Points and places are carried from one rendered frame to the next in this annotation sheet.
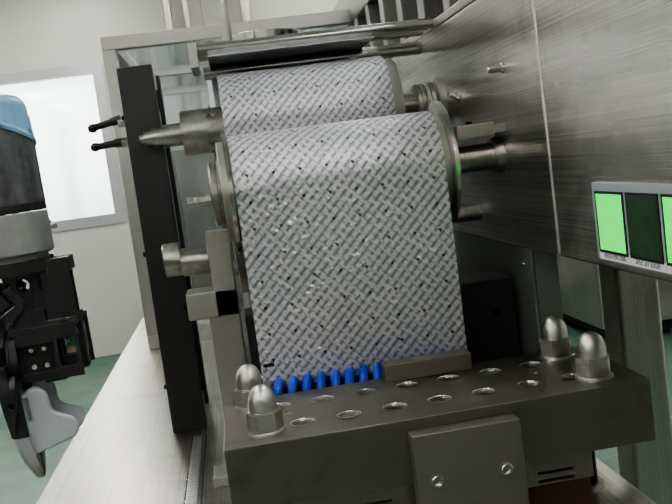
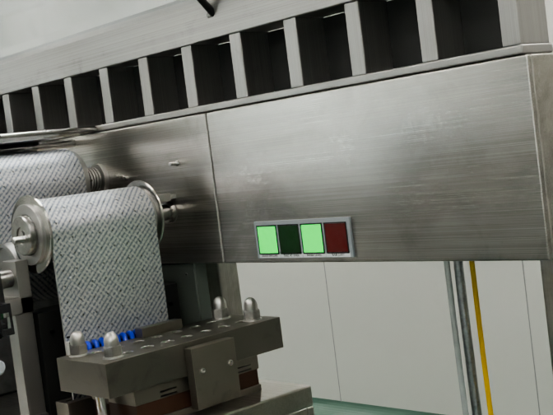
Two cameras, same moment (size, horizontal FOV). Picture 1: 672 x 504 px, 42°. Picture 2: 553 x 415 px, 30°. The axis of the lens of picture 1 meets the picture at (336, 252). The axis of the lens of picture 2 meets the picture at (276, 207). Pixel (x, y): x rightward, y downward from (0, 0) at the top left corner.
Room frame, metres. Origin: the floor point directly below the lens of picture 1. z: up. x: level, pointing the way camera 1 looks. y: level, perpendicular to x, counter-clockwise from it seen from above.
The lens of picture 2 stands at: (-0.83, 0.86, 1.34)
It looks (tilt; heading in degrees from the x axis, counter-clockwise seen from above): 3 degrees down; 324
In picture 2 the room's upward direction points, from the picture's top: 7 degrees counter-clockwise
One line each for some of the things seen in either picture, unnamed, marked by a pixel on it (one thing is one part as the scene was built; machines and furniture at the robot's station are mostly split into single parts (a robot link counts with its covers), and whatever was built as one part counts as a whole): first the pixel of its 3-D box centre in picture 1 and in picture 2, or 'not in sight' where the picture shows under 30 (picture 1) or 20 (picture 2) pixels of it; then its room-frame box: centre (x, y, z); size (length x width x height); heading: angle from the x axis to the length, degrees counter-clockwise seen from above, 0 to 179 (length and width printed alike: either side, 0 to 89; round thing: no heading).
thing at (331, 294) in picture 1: (357, 298); (113, 295); (0.96, -0.02, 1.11); 0.23 x 0.01 x 0.18; 96
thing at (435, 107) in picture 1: (441, 163); (141, 216); (1.04, -0.14, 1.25); 0.15 x 0.01 x 0.15; 6
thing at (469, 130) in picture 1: (474, 129); (157, 197); (1.04, -0.18, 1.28); 0.06 x 0.05 x 0.02; 96
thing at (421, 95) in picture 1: (418, 103); (86, 180); (1.29, -0.15, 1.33); 0.07 x 0.07 x 0.07; 6
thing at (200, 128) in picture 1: (203, 131); not in sight; (1.26, 0.16, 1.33); 0.06 x 0.06 x 0.06; 6
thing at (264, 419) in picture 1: (263, 408); (111, 344); (0.79, 0.09, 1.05); 0.04 x 0.04 x 0.04
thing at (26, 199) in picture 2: (231, 191); (31, 234); (1.01, 0.11, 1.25); 0.15 x 0.01 x 0.15; 6
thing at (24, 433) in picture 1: (14, 391); not in sight; (0.81, 0.32, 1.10); 0.05 x 0.02 x 0.09; 7
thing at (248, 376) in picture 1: (249, 385); (77, 342); (0.88, 0.11, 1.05); 0.04 x 0.04 x 0.04
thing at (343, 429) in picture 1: (426, 420); (174, 352); (0.85, -0.07, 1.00); 0.40 x 0.16 x 0.06; 96
